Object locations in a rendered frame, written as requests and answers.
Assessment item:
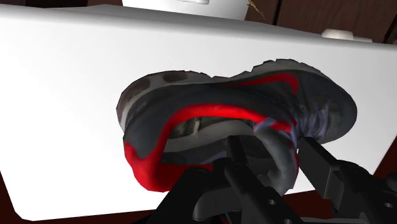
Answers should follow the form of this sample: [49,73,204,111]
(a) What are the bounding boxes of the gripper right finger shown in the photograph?
[296,136,397,224]

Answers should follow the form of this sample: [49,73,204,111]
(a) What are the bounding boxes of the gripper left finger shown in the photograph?
[136,135,303,224]

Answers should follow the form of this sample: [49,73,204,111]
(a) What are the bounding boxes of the grey and red sneaker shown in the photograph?
[116,58,358,196]

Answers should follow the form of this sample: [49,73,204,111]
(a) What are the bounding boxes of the small white flat object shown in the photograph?
[321,29,373,43]

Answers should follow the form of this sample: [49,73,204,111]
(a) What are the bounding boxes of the large white container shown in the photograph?
[122,0,250,20]

